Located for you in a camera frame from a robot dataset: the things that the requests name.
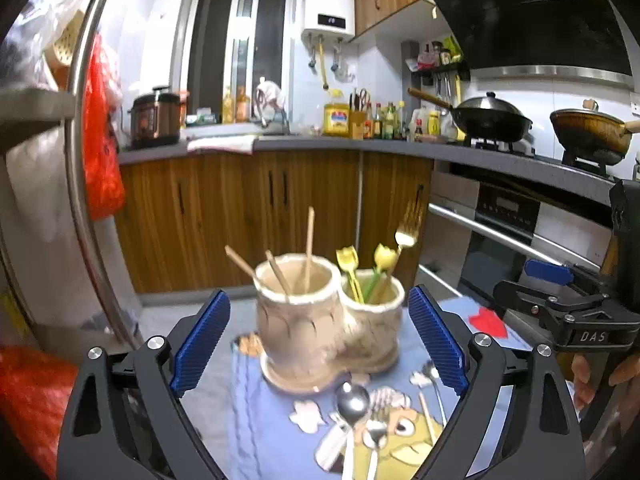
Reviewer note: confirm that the crumpled red plastic bag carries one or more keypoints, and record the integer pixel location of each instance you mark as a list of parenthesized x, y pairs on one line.
[(30, 400)]

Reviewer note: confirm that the large embossed steel spoon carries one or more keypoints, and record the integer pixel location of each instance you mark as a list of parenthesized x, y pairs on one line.
[(352, 400)]

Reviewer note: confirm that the yellow oil bottle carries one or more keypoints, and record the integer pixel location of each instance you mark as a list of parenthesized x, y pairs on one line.
[(228, 110)]

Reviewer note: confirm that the knife block with scissors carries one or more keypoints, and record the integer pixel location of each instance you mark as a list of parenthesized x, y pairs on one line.
[(357, 122)]

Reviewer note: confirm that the orange liquid bottle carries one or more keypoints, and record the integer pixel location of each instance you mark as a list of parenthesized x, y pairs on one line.
[(242, 107)]

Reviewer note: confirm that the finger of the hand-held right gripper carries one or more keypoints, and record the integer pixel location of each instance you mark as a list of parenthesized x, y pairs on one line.
[(547, 271), (525, 297)]

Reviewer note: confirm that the row of sauce bottles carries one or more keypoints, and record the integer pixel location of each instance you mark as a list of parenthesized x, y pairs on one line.
[(387, 125)]

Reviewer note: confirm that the yellow squeeze bottle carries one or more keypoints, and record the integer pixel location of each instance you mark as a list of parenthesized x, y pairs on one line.
[(433, 124)]

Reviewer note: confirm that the yellow cooking oil jug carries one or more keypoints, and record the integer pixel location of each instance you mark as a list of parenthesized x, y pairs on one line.
[(336, 120)]

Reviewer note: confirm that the wooden kitchen cabinets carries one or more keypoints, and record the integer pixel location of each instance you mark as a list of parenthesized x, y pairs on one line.
[(210, 220)]

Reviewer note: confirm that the black range hood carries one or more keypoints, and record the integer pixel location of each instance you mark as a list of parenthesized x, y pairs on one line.
[(525, 15)]

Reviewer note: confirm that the white water heater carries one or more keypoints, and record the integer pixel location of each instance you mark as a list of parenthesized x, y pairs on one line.
[(327, 5)]

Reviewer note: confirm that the cream floral ceramic utensil holder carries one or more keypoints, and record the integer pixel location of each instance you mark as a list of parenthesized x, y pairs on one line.
[(300, 330)]

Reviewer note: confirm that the hanging red plastic bag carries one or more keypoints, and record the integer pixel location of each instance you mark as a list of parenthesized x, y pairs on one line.
[(102, 160)]

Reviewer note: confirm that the faucet with white cloth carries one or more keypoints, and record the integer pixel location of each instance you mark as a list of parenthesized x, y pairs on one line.
[(270, 95)]

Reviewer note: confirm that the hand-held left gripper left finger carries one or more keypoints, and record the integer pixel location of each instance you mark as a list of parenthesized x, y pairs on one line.
[(200, 345)]

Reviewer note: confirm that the stainless built-in oven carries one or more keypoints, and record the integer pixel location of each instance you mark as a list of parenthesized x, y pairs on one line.
[(505, 210)]

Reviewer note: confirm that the electric pressure cooker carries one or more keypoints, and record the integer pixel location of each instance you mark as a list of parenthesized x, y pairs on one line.
[(155, 120)]

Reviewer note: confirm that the white plastic jug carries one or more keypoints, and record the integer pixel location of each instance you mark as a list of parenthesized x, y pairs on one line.
[(419, 126)]

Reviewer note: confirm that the wall spice shelf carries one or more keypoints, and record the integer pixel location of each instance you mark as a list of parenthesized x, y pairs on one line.
[(440, 67)]

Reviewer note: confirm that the person's right hand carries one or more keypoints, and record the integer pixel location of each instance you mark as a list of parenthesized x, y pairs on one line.
[(582, 380)]

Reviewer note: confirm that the small steel spoon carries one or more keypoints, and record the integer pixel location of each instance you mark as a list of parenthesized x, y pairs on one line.
[(430, 371)]

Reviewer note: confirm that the white plastic bag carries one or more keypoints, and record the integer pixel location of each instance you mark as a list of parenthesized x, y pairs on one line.
[(40, 235)]

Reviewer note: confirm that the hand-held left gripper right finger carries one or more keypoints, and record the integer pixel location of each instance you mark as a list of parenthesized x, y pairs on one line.
[(437, 340)]

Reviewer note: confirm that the wooden chopstick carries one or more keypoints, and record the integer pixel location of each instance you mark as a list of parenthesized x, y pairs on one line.
[(240, 260), (426, 412), (310, 240), (277, 272)]

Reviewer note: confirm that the brown wok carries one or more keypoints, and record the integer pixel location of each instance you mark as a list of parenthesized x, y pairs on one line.
[(590, 135)]

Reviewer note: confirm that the metal storage rack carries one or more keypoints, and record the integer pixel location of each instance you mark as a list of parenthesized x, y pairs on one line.
[(75, 110)]

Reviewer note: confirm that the black gas stove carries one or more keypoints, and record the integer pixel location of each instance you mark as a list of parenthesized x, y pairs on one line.
[(500, 146)]

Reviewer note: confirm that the tan woven basket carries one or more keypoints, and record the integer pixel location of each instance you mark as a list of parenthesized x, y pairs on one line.
[(65, 50)]

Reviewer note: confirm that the white towel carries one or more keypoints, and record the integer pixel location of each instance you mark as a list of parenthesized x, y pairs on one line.
[(220, 144)]

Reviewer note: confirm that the gold fork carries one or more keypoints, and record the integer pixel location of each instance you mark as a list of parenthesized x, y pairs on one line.
[(406, 237)]

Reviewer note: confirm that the glass sliding window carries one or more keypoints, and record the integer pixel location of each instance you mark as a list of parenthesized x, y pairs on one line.
[(215, 50)]

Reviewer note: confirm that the blue cartoon printed cloth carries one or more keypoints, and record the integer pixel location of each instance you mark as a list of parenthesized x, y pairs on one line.
[(260, 410)]

